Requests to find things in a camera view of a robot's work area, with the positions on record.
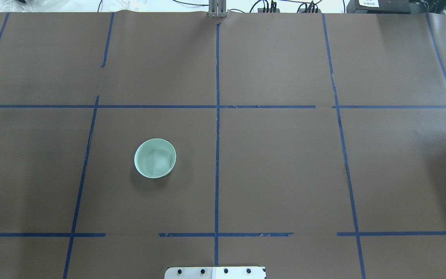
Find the black computer box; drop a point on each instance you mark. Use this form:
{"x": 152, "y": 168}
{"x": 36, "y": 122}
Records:
{"x": 378, "y": 7}

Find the mint green bowl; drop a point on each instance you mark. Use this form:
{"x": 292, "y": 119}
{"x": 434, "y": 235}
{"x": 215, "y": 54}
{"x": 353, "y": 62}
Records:
{"x": 155, "y": 158}

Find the black power strip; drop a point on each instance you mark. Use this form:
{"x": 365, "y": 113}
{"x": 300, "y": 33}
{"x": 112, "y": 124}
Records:
{"x": 290, "y": 6}

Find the aluminium frame post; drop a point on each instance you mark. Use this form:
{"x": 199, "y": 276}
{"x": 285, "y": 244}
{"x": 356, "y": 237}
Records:
{"x": 217, "y": 9}

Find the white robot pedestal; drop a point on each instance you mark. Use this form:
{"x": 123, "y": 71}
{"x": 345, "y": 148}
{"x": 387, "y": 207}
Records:
{"x": 229, "y": 272}

